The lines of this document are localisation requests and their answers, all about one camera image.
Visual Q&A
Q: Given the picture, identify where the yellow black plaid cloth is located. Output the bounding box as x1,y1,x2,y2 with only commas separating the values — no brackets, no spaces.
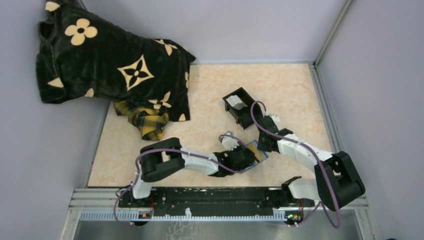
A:
113,100,170,141

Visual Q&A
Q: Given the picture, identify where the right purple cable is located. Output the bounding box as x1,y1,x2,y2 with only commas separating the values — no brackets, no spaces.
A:
249,100,343,229

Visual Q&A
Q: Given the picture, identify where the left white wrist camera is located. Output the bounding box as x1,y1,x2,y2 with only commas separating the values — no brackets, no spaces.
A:
218,131,240,151

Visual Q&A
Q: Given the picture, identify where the stack of white cards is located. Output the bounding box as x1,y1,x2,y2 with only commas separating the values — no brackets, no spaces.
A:
226,95,248,111

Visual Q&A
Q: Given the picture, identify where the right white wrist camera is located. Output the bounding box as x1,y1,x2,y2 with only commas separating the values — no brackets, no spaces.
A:
268,114,281,128

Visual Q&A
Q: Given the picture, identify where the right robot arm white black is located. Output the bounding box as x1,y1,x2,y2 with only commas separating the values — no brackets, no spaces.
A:
254,115,366,211

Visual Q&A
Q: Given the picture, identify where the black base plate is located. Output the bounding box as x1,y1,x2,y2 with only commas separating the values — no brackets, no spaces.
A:
118,187,315,217

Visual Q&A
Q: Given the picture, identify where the purple cable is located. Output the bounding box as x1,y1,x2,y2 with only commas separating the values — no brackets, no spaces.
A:
249,100,343,229
113,133,253,228

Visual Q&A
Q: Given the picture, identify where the black card box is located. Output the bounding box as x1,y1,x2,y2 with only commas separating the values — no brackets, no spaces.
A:
222,87,255,130

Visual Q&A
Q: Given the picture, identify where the black floral plush blanket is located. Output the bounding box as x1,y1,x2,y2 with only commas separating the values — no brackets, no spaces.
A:
35,0,195,122

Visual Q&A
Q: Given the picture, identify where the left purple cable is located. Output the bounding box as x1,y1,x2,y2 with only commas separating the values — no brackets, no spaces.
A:
113,133,253,228

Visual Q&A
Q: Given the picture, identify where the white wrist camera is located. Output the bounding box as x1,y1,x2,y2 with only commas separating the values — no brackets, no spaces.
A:
268,114,281,128
218,131,240,151

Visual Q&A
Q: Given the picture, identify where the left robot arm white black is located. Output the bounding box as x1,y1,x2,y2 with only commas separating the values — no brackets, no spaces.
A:
130,132,261,207

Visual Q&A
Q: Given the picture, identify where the aluminium frame rail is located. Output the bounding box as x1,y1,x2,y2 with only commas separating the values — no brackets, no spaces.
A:
59,187,379,240

